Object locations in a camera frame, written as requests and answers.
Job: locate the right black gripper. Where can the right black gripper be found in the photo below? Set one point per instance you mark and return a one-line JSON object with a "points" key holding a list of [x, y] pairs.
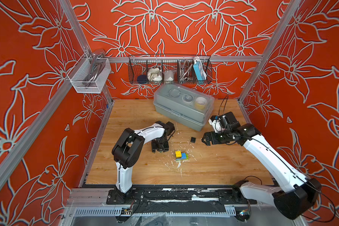
{"points": [[212, 134]]}

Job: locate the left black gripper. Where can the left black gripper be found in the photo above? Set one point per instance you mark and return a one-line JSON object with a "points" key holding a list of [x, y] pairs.
{"points": [[166, 148]]}

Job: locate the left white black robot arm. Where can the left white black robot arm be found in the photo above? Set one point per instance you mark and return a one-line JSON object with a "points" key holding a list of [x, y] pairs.
{"points": [[129, 146]]}

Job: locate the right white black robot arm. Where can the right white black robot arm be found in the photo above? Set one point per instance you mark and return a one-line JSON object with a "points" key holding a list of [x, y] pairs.
{"points": [[295, 193]]}

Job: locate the grey plastic toolbox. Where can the grey plastic toolbox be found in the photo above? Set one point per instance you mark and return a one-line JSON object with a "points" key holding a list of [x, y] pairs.
{"points": [[184, 105]]}

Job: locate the blue box in basket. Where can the blue box in basket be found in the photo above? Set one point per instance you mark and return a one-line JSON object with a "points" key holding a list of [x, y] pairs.
{"points": [[199, 71]]}

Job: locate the white crumpled item in basket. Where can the white crumpled item in basket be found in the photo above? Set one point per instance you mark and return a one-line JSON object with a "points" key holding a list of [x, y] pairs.
{"points": [[155, 75]]}

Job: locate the clear plastic bin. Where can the clear plastic bin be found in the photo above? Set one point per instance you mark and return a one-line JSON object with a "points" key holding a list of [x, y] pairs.
{"points": [[90, 73]]}

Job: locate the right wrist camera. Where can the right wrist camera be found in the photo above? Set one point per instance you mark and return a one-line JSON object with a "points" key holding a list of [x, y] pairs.
{"points": [[225, 122]]}

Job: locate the black wire basket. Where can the black wire basket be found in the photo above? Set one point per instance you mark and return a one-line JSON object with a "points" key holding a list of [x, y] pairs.
{"points": [[176, 69]]}

